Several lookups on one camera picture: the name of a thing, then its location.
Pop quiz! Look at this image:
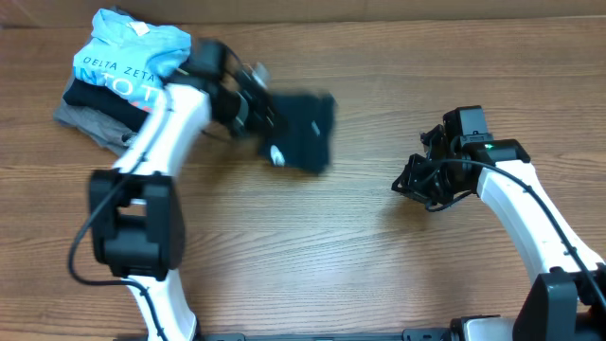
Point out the light blue folded t-shirt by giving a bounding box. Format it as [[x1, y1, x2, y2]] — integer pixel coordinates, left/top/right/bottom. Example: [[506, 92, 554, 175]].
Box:
[[73, 9, 191, 111]]

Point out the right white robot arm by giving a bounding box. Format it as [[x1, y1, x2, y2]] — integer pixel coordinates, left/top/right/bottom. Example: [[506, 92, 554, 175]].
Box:
[[392, 125, 605, 340]]

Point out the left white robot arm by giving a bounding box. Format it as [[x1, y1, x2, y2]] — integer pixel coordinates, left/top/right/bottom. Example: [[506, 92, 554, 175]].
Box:
[[82, 69, 281, 340]]

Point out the grey folded garment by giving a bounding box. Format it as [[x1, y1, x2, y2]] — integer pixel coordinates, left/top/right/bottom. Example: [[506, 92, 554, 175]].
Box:
[[53, 76, 138, 155]]

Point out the black folded garment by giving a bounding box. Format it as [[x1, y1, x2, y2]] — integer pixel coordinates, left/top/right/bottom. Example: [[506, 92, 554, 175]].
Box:
[[62, 79, 148, 132]]

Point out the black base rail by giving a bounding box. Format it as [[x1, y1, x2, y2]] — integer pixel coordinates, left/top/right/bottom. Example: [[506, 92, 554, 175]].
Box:
[[113, 326, 536, 341]]

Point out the dark teal t-shirt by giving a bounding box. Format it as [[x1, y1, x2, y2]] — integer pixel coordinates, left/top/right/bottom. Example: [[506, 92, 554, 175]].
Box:
[[258, 93, 336, 174]]

